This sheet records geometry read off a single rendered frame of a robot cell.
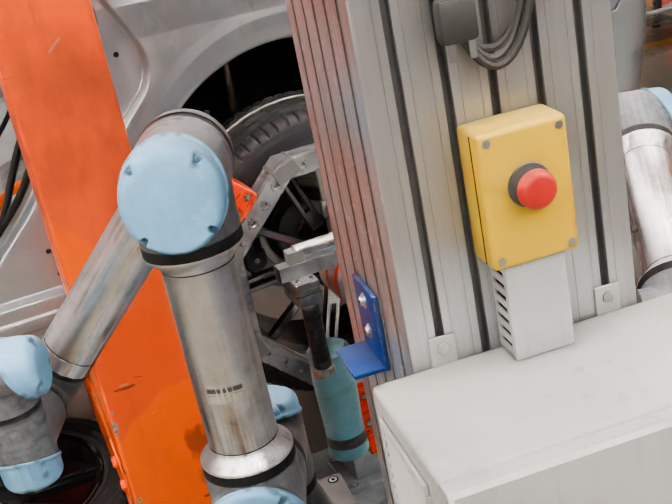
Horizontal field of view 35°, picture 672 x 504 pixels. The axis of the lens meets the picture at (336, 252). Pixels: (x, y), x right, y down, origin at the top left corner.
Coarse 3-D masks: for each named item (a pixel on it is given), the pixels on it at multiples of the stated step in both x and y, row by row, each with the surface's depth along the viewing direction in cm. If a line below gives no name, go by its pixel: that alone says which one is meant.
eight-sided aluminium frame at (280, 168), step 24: (312, 144) 222; (264, 168) 219; (288, 168) 216; (312, 168) 218; (264, 192) 216; (264, 216) 217; (240, 264) 218; (264, 336) 232; (264, 360) 227; (288, 360) 229; (312, 384) 233
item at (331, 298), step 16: (288, 192) 229; (304, 192) 231; (304, 224) 238; (320, 224) 234; (288, 240) 232; (304, 240) 234; (256, 272) 234; (272, 272) 233; (256, 288) 233; (336, 304) 241; (272, 320) 257; (288, 320) 238; (336, 320) 243; (272, 336) 238; (288, 336) 249; (304, 336) 252; (336, 336) 244; (352, 336) 251; (304, 352) 240
